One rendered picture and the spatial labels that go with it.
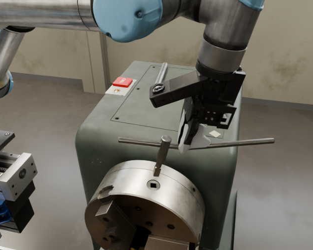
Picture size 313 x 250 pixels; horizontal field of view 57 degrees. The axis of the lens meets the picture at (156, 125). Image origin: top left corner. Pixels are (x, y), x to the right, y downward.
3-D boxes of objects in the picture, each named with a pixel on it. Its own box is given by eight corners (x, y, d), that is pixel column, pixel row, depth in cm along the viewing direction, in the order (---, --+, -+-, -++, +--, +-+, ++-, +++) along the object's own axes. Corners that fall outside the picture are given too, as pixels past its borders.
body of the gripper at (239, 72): (226, 133, 56) (250, 79, 49) (184, 128, 55) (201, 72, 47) (218, 110, 62) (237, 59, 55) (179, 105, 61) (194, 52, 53)
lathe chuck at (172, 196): (95, 222, 94) (101, 153, 76) (188, 256, 91) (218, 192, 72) (82, 246, 87) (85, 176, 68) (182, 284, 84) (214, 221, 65)
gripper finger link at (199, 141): (205, 164, 61) (218, 130, 56) (178, 162, 60) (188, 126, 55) (202, 155, 64) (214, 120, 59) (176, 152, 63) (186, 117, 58)
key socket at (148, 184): (144, 197, 70) (146, 190, 69) (144, 187, 73) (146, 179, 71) (158, 198, 71) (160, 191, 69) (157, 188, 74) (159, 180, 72)
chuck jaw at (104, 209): (128, 220, 79) (102, 191, 75) (142, 217, 76) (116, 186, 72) (113, 258, 70) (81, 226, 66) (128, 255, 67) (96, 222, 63)
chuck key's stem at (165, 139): (151, 177, 67) (162, 140, 60) (151, 170, 69) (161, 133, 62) (160, 178, 67) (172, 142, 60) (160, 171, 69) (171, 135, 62)
